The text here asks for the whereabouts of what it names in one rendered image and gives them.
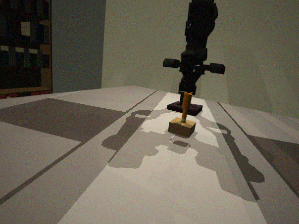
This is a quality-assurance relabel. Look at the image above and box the brown rectangular block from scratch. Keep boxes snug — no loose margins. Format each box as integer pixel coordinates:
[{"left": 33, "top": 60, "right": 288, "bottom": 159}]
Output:
[{"left": 168, "top": 117, "right": 196, "bottom": 138}]

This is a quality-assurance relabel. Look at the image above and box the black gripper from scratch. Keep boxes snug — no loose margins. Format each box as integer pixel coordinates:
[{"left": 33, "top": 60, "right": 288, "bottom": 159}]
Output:
[{"left": 163, "top": 42, "right": 225, "bottom": 93}]

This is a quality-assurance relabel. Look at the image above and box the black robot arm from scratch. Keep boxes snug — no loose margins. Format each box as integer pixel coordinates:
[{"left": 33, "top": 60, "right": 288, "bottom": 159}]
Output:
[{"left": 177, "top": 0, "right": 218, "bottom": 105}]

